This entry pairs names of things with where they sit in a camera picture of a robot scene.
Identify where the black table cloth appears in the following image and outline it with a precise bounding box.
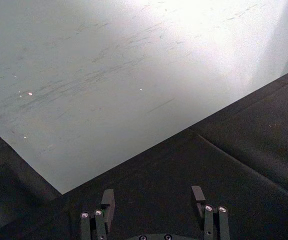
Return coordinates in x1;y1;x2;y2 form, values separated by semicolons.
0;64;288;240

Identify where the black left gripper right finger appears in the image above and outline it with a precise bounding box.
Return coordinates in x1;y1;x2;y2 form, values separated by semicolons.
191;185;231;240

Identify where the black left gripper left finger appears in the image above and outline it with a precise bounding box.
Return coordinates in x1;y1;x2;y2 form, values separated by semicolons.
80;188;116;240

